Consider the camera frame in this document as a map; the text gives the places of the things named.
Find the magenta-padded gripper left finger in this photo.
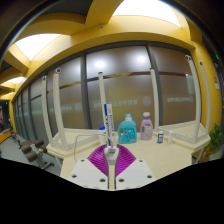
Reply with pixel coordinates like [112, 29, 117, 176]
[67, 144, 111, 191]

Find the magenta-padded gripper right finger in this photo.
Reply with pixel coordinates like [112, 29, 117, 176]
[114, 144, 158, 191]

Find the white charger block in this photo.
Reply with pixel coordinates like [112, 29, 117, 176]
[103, 145, 121, 167]

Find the white charger cable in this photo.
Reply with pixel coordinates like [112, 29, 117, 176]
[73, 132, 116, 155]

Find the small white bottle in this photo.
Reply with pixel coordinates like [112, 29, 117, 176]
[98, 125, 108, 146]

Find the teal detergent bottle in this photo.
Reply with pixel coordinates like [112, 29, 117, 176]
[117, 113, 138, 145]

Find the small blue white can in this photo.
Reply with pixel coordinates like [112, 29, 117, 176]
[157, 130, 165, 144]

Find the upturned white-legged table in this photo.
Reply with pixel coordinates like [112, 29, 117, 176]
[149, 54, 212, 154]
[41, 67, 112, 158]

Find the purple detergent bottle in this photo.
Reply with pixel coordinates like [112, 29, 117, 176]
[139, 111, 154, 141]

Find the small clear cup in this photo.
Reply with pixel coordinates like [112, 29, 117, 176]
[165, 129, 174, 145]

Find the tall blue white box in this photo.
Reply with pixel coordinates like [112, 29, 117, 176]
[102, 103, 116, 148]

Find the brown-padded exercise machine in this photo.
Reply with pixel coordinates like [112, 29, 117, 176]
[17, 138, 55, 170]

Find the green potted plant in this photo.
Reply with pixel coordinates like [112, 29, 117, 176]
[202, 123, 224, 162]

